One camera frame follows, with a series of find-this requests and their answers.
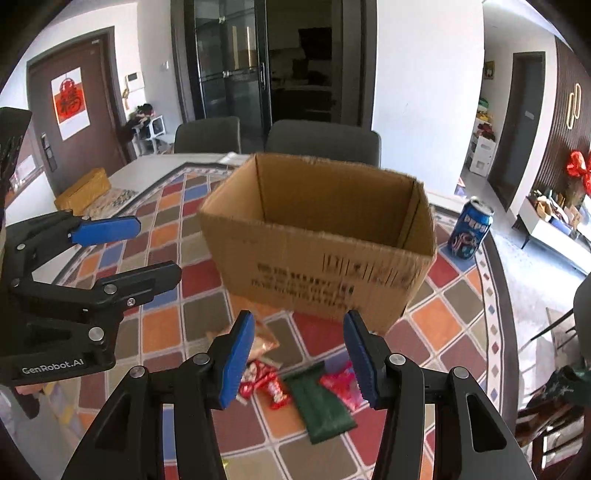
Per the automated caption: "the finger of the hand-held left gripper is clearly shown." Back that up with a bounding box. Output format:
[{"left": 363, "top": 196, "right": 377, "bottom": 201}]
[
  {"left": 10, "top": 261, "right": 182, "bottom": 344},
  {"left": 8, "top": 213, "right": 142, "bottom": 278}
]

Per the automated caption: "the dark green patterned cloth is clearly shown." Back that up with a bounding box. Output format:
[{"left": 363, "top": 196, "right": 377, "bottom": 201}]
[{"left": 522, "top": 364, "right": 591, "bottom": 444}]

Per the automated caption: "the small white storage rack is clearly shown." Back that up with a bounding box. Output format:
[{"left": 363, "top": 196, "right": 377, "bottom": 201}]
[{"left": 134, "top": 115, "right": 167, "bottom": 155}]

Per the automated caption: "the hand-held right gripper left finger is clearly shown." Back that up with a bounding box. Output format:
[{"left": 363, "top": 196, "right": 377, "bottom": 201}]
[{"left": 62, "top": 310, "right": 256, "bottom": 480}]

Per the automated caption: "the pink snack packet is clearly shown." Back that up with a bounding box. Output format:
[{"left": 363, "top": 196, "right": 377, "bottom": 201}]
[{"left": 320, "top": 362, "right": 365, "bottom": 412}]

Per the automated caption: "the dark glass sliding door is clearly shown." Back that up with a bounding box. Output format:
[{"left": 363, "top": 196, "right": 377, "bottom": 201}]
[{"left": 171, "top": 0, "right": 377, "bottom": 139}]

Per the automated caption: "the black bag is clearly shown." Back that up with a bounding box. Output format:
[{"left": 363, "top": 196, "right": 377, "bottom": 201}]
[{"left": 117, "top": 104, "right": 155, "bottom": 144}]

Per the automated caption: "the woven yellow tissue box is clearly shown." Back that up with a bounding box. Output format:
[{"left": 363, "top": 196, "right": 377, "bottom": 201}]
[{"left": 54, "top": 168, "right": 112, "bottom": 214}]

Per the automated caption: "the dark interior door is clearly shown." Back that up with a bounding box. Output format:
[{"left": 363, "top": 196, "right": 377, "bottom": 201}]
[{"left": 487, "top": 51, "right": 546, "bottom": 210}]

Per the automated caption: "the beige snack packet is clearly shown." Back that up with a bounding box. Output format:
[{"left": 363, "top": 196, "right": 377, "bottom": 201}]
[{"left": 249, "top": 318, "right": 281, "bottom": 361}]

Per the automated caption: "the red candy packet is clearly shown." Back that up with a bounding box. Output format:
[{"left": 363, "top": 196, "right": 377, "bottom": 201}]
[{"left": 238, "top": 360, "right": 291, "bottom": 411}]

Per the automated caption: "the pastel patterned cloth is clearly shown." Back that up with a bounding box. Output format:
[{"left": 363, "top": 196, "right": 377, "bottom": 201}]
[{"left": 44, "top": 383, "right": 109, "bottom": 444}]

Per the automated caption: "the white carton box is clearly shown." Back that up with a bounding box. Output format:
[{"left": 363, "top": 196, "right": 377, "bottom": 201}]
[{"left": 468, "top": 136, "right": 497, "bottom": 177}]

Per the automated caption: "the gold wall ornament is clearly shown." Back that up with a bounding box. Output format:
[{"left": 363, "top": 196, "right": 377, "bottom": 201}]
[{"left": 567, "top": 83, "right": 583, "bottom": 130}]

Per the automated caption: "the red and white door poster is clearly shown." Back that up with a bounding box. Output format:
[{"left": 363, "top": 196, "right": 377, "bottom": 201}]
[{"left": 50, "top": 67, "right": 90, "bottom": 141}]

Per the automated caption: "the blue soda can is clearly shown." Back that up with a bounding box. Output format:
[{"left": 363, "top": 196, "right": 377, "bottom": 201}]
[{"left": 447, "top": 196, "right": 495, "bottom": 260}]

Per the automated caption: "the brown cardboard box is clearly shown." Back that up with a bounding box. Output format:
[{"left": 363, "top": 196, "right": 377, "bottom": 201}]
[{"left": 198, "top": 153, "right": 438, "bottom": 337}]

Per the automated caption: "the red bow decoration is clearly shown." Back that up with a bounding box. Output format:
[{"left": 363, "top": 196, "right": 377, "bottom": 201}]
[{"left": 567, "top": 150, "right": 591, "bottom": 195}]

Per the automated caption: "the patterned placemat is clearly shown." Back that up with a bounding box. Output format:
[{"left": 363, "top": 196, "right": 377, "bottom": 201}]
[{"left": 83, "top": 187, "right": 139, "bottom": 217}]

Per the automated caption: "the dark green snack packet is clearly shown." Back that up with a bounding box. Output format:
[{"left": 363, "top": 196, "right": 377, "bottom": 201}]
[{"left": 281, "top": 361, "right": 358, "bottom": 445}]

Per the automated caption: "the brown entrance door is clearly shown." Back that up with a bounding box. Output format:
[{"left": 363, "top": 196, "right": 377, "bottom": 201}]
[{"left": 25, "top": 26, "right": 130, "bottom": 197}]

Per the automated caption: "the grey chair with thin legs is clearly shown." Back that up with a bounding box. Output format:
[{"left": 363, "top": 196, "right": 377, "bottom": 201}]
[{"left": 526, "top": 272, "right": 591, "bottom": 352}]

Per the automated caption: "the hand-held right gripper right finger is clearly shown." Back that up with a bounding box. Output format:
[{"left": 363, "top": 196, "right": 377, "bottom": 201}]
[{"left": 343, "top": 310, "right": 536, "bottom": 480}]

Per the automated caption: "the white low cabinet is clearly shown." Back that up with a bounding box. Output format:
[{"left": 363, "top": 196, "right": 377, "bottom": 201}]
[{"left": 512, "top": 196, "right": 591, "bottom": 275}]

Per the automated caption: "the colourful checkered tablecloth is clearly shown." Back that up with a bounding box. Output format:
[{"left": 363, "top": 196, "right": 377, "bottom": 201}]
[{"left": 46, "top": 161, "right": 520, "bottom": 480}]

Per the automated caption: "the grey upholstered chair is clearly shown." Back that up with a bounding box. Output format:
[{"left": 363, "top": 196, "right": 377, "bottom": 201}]
[
  {"left": 174, "top": 116, "right": 242, "bottom": 154},
  {"left": 264, "top": 120, "right": 382, "bottom": 168}
]

